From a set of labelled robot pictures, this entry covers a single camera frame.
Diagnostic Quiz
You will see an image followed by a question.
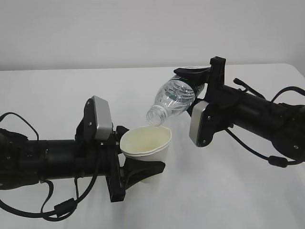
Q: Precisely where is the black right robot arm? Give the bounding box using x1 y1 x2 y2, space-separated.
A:
174 57 305 168

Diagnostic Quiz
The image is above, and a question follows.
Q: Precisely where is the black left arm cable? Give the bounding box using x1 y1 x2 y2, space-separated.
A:
0 112 101 217

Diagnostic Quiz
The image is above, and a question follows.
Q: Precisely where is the clear green-label water bottle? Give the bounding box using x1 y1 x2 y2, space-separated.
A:
146 75 204 126

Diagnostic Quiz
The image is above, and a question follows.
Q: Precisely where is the white paper cup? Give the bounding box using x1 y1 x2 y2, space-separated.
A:
120 125 173 185

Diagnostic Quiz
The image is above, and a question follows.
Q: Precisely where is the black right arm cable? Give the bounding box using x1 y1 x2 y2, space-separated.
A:
225 77 305 169

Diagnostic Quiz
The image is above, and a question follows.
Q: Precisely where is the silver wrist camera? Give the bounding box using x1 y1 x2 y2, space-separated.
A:
92 96 112 140
189 101 209 147

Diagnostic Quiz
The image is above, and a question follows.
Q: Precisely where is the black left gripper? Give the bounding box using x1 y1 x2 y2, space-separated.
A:
75 125 165 202

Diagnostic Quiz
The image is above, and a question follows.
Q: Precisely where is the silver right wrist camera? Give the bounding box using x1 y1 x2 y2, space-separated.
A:
189 101 209 147

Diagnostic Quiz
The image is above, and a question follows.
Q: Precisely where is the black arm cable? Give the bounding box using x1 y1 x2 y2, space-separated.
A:
0 112 101 217
225 77 305 169

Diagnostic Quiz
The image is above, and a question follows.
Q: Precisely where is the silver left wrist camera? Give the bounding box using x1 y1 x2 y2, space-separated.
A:
92 96 112 140

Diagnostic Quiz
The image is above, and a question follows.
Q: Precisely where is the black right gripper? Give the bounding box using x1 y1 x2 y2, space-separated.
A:
173 56 238 134

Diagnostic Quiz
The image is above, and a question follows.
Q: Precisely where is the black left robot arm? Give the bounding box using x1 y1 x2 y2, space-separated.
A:
0 126 165 202

